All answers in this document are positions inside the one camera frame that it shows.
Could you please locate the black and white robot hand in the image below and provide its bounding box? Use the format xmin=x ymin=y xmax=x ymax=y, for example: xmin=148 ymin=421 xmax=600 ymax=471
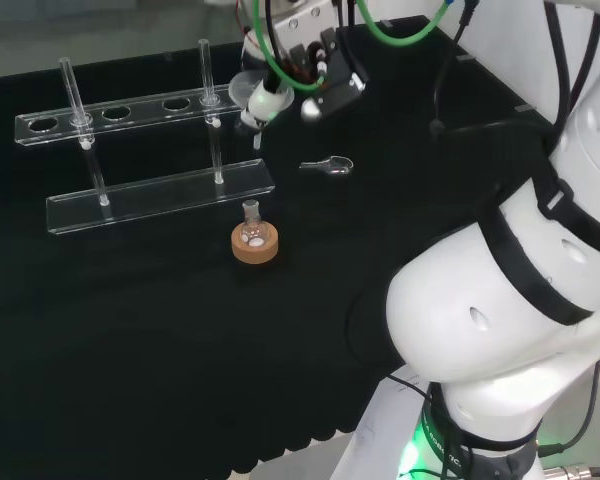
xmin=238 ymin=8 xmax=372 ymax=152

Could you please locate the clear plastic funnel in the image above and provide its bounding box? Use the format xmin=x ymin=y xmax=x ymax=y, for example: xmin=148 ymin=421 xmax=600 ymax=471
xmin=228 ymin=71 xmax=296 ymax=152

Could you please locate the clear glass weighing funnel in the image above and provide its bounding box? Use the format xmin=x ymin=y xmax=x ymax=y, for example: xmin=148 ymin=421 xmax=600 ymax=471
xmin=298 ymin=154 xmax=356 ymax=179

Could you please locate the clear acrylic funnel stand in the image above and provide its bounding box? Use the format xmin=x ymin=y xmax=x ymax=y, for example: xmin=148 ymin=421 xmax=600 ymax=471
xmin=13 ymin=38 xmax=277 ymax=236

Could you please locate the small glass round-bottom flask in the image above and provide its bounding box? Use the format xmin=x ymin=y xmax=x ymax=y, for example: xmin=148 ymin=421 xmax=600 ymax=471
xmin=239 ymin=198 xmax=272 ymax=251

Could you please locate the black bench cloth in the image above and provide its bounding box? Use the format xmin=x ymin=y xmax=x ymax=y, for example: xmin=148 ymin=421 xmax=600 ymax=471
xmin=0 ymin=13 xmax=559 ymax=480

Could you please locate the green cable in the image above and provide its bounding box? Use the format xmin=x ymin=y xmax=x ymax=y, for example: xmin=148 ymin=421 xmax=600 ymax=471
xmin=354 ymin=0 xmax=455 ymax=50
xmin=251 ymin=0 xmax=330 ymax=94

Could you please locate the black cable with connector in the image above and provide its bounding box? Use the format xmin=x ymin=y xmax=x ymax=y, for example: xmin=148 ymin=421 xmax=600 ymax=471
xmin=426 ymin=0 xmax=561 ymax=147

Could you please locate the brown cork ring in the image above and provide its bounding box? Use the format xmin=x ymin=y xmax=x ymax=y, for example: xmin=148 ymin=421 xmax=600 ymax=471
xmin=230 ymin=221 xmax=282 ymax=266

